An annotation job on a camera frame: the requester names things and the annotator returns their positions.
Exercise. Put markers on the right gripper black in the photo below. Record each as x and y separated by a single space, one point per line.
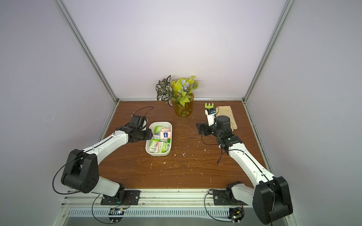
204 128

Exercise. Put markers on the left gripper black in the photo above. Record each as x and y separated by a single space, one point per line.
149 134

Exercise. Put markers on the white storage box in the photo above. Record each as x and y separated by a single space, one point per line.
163 148

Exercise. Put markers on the pink tissue pack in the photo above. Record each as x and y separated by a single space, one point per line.
165 134

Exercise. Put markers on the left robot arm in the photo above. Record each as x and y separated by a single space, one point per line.
81 172

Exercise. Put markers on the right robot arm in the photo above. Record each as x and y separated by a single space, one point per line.
269 196

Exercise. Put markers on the green tissue pack in box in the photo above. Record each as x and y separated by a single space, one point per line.
153 144

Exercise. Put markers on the beige garden glove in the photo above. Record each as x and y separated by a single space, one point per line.
227 111

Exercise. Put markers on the green tissue pack upper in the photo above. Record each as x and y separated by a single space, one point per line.
159 129

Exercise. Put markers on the green hand rake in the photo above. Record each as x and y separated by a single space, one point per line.
209 105

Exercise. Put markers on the amber vase with plants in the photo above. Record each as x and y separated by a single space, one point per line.
178 93

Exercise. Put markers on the right controller board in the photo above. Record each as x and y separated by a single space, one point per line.
236 215

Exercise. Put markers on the controller board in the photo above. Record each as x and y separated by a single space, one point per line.
115 215
236 215

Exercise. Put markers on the left controller board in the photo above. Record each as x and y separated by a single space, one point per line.
115 215

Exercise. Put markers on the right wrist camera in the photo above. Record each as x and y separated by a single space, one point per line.
211 116

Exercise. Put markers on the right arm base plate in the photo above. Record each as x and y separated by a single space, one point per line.
223 197

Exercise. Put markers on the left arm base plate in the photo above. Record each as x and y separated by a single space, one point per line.
124 197

